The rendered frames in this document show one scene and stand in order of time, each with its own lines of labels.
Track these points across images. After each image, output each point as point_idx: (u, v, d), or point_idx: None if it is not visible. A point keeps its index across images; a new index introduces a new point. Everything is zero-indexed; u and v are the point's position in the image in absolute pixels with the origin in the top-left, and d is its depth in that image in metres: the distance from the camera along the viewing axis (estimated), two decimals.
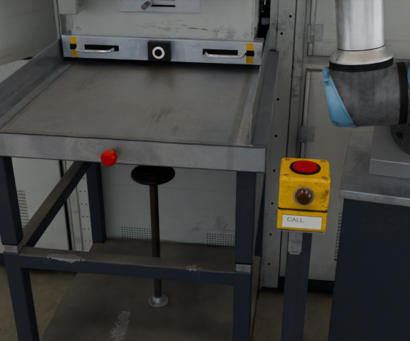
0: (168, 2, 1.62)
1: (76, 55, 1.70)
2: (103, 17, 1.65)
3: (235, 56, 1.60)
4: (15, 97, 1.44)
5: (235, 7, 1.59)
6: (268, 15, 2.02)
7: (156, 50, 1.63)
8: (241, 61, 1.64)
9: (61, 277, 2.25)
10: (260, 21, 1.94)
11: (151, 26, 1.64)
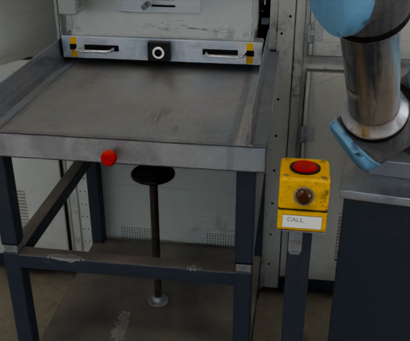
0: (168, 2, 1.62)
1: (76, 55, 1.70)
2: (103, 17, 1.65)
3: (235, 56, 1.60)
4: (15, 97, 1.44)
5: (235, 7, 1.59)
6: (268, 15, 2.02)
7: (156, 50, 1.63)
8: (241, 61, 1.64)
9: (61, 277, 2.25)
10: (260, 21, 1.94)
11: (151, 26, 1.64)
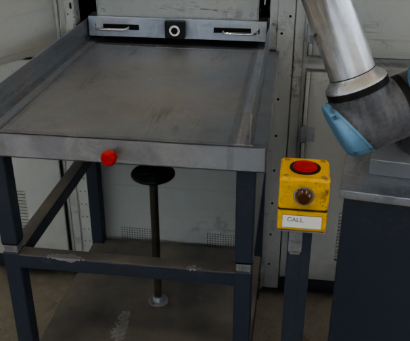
0: None
1: None
2: (126, 0, 1.86)
3: (248, 34, 1.80)
4: (15, 97, 1.44)
5: None
6: None
7: (172, 28, 1.84)
8: (254, 39, 1.84)
9: (61, 277, 2.25)
10: (264, 5, 2.15)
11: (168, 7, 1.85)
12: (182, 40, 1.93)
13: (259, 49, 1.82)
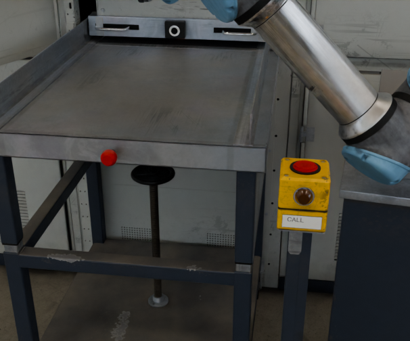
0: None
1: None
2: (126, 0, 1.86)
3: (248, 34, 1.80)
4: (15, 97, 1.44)
5: None
6: None
7: (172, 28, 1.84)
8: (254, 39, 1.84)
9: (61, 277, 2.25)
10: None
11: (168, 7, 1.85)
12: (182, 40, 1.93)
13: (259, 49, 1.82)
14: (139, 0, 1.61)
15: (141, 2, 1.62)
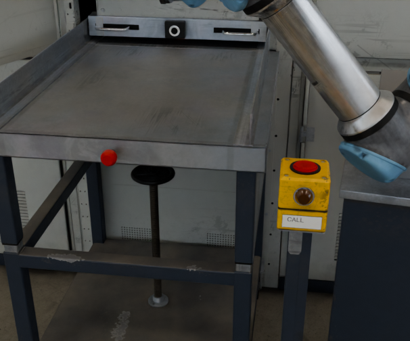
0: None
1: None
2: (126, 0, 1.86)
3: (248, 34, 1.80)
4: (15, 97, 1.44)
5: None
6: None
7: (172, 28, 1.84)
8: (254, 39, 1.84)
9: (61, 277, 2.25)
10: None
11: (168, 7, 1.85)
12: (182, 40, 1.93)
13: (259, 49, 1.82)
14: (162, 1, 1.59)
15: (162, 3, 1.61)
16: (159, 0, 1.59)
